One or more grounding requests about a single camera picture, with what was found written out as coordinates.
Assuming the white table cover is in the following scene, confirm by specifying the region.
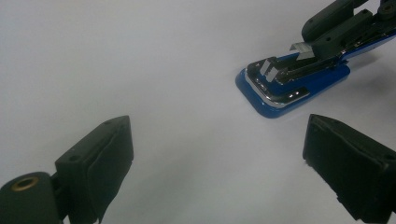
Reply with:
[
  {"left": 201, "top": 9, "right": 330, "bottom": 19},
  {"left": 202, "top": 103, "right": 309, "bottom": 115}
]
[{"left": 0, "top": 0, "right": 396, "bottom": 224}]

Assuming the blue stapler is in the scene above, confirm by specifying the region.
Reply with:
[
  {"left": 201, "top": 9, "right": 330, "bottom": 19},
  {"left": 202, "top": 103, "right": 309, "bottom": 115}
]
[{"left": 234, "top": 29, "right": 396, "bottom": 119}]

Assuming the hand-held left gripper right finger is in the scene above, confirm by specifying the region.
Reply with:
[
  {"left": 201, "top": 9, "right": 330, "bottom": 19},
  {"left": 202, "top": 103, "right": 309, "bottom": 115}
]
[{"left": 302, "top": 113, "right": 396, "bottom": 224}]

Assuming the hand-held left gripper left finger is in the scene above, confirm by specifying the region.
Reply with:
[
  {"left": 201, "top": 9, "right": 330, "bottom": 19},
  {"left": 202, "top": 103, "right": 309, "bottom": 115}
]
[{"left": 54, "top": 115, "right": 135, "bottom": 224}]

